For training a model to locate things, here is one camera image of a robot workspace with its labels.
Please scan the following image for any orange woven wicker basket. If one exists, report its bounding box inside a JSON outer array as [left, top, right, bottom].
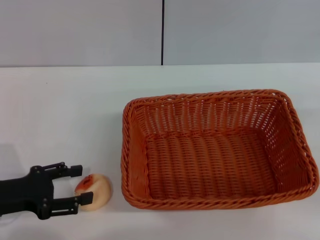
[[120, 88, 317, 210]]

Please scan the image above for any round bread bun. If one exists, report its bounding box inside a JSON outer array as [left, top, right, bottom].
[[74, 173, 113, 212]]

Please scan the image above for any black vertical wall panel strip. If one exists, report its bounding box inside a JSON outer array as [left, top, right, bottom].
[[160, 0, 166, 67]]

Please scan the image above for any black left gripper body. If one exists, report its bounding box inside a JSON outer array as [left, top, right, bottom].
[[0, 165, 56, 221]]

